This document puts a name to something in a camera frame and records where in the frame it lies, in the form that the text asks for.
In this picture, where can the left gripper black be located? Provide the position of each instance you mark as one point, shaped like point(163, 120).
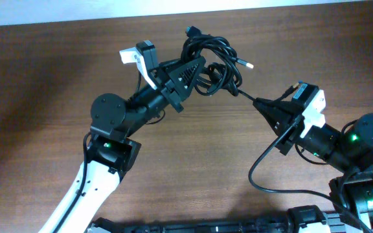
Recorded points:
point(168, 90)

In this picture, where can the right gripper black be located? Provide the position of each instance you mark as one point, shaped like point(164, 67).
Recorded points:
point(290, 131)

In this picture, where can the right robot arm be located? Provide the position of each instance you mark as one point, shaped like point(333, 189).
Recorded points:
point(349, 151)

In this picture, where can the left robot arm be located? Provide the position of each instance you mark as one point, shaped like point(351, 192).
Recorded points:
point(109, 152)

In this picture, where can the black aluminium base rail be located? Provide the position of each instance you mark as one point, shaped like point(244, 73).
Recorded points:
point(298, 219)

